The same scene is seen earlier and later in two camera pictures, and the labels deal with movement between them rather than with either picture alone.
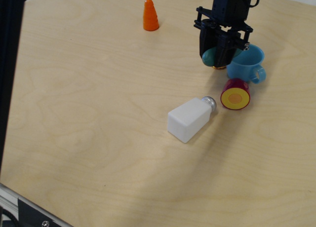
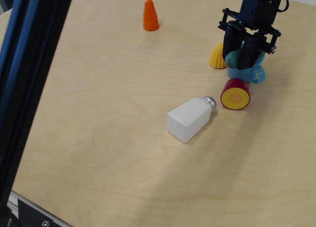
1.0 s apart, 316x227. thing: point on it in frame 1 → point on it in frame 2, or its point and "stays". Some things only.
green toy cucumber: (209, 56) → (232, 57)
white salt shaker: (187, 121) stays
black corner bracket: (29, 216) stays
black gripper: (224, 27) → (257, 15)
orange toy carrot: (150, 19) stays
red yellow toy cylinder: (235, 94) stays
